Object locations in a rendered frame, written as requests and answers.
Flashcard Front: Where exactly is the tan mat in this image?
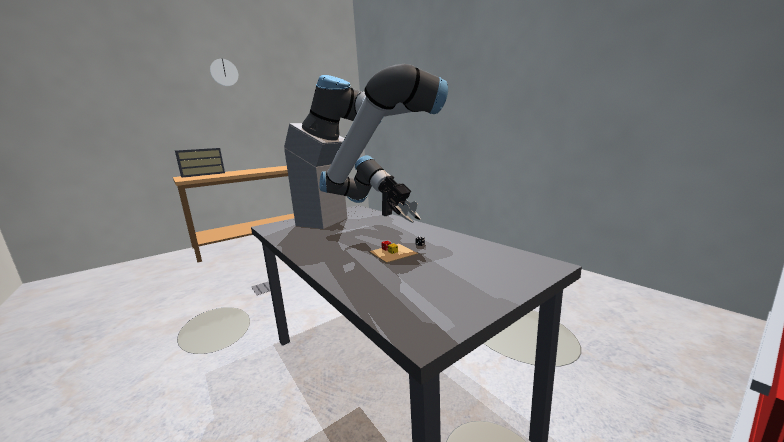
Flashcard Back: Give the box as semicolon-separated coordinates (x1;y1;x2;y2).
369;244;418;263

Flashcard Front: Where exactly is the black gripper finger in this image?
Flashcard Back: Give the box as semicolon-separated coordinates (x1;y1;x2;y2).
403;200;421;220
388;202;413;223

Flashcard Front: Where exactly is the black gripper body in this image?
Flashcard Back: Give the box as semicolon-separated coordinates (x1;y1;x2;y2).
378;176;411;206

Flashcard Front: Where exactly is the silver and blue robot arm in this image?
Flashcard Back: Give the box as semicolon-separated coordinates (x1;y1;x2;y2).
302;64;448;203

